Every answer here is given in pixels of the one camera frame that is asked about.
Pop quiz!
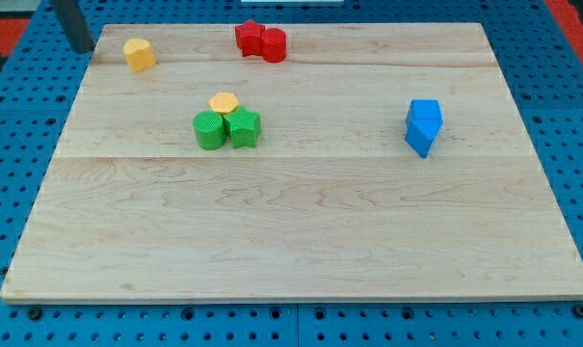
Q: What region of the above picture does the red cylinder block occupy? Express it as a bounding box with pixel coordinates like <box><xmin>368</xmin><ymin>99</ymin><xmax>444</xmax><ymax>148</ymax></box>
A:
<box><xmin>261</xmin><ymin>28</ymin><xmax>287</xmax><ymax>63</ymax></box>

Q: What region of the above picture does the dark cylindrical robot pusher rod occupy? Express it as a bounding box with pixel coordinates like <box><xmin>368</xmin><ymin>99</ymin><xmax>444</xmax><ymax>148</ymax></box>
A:
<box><xmin>50</xmin><ymin>0</ymin><xmax>95</xmax><ymax>54</ymax></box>

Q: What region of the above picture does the green star block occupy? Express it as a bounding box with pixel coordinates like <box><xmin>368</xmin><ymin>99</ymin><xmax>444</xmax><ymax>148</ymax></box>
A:
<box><xmin>223</xmin><ymin>106</ymin><xmax>261</xmax><ymax>148</ymax></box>

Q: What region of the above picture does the yellow heart block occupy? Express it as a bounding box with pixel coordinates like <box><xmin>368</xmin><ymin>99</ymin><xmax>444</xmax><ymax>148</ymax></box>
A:
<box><xmin>122</xmin><ymin>38</ymin><xmax>156</xmax><ymax>72</ymax></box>

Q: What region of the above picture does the yellow hexagon block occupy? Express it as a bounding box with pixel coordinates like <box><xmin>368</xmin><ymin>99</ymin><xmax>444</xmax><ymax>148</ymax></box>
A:
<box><xmin>208</xmin><ymin>92</ymin><xmax>240</xmax><ymax>115</ymax></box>

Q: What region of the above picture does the light wooden board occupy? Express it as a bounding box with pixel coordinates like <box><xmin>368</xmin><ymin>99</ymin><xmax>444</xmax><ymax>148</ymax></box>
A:
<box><xmin>0</xmin><ymin>23</ymin><xmax>583</xmax><ymax>305</ymax></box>

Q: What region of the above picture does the green cylinder block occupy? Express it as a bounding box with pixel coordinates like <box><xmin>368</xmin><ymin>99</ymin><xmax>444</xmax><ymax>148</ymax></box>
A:
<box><xmin>193</xmin><ymin>110</ymin><xmax>226</xmax><ymax>150</ymax></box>

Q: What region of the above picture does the blue pentagon block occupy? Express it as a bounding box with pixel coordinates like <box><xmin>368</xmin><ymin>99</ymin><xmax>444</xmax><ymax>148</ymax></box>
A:
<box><xmin>405</xmin><ymin>119</ymin><xmax>443</xmax><ymax>159</ymax></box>

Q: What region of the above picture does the blue cube block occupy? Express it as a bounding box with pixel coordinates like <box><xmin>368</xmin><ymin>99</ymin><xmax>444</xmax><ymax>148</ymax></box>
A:
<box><xmin>406</xmin><ymin>99</ymin><xmax>443</xmax><ymax>124</ymax></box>

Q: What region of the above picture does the red star block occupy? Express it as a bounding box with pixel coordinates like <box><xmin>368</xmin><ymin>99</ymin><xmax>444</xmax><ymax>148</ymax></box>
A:
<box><xmin>234</xmin><ymin>19</ymin><xmax>266</xmax><ymax>57</ymax></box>

